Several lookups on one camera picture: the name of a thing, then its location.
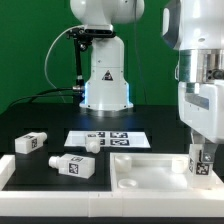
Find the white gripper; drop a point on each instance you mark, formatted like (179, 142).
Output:
(203, 111)

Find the white U-shaped fence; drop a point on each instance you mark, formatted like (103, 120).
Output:
(194, 203)

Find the white tag sheet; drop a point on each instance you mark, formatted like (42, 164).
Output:
(109, 139)

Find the white square tabletop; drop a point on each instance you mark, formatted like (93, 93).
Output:
(156, 172)

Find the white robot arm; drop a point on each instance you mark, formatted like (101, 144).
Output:
(194, 28)

